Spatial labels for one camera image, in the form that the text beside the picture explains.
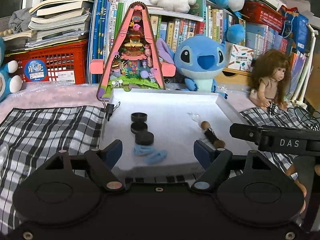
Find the white cardboard box tray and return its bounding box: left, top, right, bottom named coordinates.
left=99, top=89, right=257, bottom=178

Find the wooden drawer box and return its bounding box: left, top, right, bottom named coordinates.
left=215, top=68, right=252, bottom=86

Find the blue Stitch plush toy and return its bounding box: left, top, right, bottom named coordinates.
left=156, top=34, right=226, bottom=93

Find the blue plastic hair clip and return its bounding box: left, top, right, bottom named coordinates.
left=132, top=144, right=155, bottom=156

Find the brown wooden ball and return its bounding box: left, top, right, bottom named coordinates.
left=200, top=121, right=211, bottom=130
left=213, top=140, right=225, bottom=148

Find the right hand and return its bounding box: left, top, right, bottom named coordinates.
left=285, top=164, right=320, bottom=213

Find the white colourful stationery box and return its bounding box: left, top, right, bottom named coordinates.
left=226, top=42, right=254, bottom=72

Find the red plastic crate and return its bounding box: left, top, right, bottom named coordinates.
left=4, top=40, right=88, bottom=85

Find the brown haired baby doll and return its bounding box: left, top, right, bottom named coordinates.
left=249, top=49, right=291, bottom=111

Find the black round puck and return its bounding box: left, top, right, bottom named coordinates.
left=131, top=112, right=148, bottom=122
left=130, top=122, right=148, bottom=134
left=135, top=131, right=154, bottom=146

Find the black binder clip on tray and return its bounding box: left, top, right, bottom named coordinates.
left=103, top=101, right=120, bottom=121

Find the red basket on shelf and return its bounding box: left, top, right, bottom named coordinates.
left=240, top=0, right=285, bottom=32

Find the Doraemon plush toy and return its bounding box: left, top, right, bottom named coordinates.
left=0, top=38, right=23, bottom=101

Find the black binder clip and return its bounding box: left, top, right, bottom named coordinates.
left=103, top=101, right=120, bottom=121
left=203, top=127, right=219, bottom=145

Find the black white plaid cloth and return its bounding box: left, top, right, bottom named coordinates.
left=1, top=106, right=319, bottom=235

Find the pink triangular diorama house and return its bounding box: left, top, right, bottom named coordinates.
left=89, top=2, right=175, bottom=101

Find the stack of books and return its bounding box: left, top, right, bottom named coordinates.
left=0, top=0, right=118, bottom=49

